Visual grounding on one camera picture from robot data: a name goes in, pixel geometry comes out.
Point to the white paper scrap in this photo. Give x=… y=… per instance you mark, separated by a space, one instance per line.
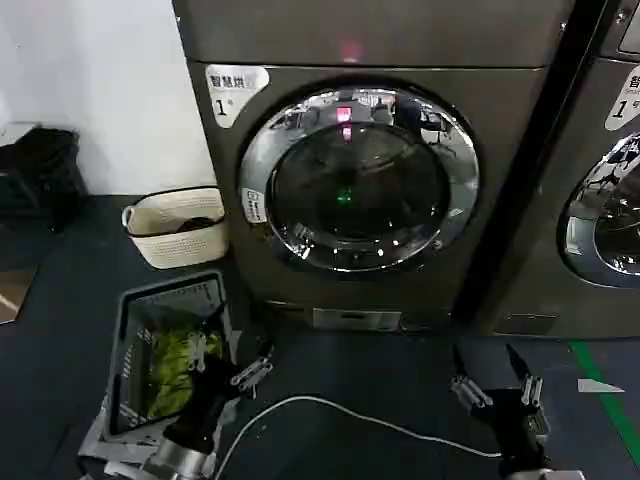
x=595 y=386

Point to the green floor tape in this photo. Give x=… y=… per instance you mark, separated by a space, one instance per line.
x=615 y=415

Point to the yellow-green garment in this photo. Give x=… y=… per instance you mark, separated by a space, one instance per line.
x=172 y=370

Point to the round chrome glass dryer door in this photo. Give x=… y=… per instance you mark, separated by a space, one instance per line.
x=615 y=235
x=360 y=210

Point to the black vertical post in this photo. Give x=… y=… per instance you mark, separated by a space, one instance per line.
x=560 y=125

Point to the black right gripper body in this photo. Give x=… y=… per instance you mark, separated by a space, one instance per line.
x=507 y=425

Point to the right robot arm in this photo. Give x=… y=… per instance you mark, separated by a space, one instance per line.
x=545 y=472

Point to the white number label sticker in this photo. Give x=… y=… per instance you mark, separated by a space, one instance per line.
x=227 y=95
x=622 y=97

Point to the white woven laundry basket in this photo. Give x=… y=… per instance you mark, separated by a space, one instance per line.
x=175 y=247

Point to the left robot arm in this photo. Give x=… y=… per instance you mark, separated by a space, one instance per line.
x=182 y=460

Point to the grey plastic laundry basket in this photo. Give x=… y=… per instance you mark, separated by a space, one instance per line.
x=132 y=320

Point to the black stool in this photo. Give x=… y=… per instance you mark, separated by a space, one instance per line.
x=42 y=175

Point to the silver filter panel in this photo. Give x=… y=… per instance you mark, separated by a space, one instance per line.
x=357 y=319

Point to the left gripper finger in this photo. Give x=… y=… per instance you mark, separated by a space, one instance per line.
x=252 y=375
x=201 y=352

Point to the small white door sticker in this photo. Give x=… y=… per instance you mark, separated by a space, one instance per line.
x=252 y=202

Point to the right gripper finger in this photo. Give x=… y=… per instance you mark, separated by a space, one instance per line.
x=472 y=392
x=530 y=390

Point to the grey front-load dryer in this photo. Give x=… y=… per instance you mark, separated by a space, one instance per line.
x=575 y=300
x=500 y=200

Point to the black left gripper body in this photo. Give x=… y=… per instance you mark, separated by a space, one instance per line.
x=205 y=400

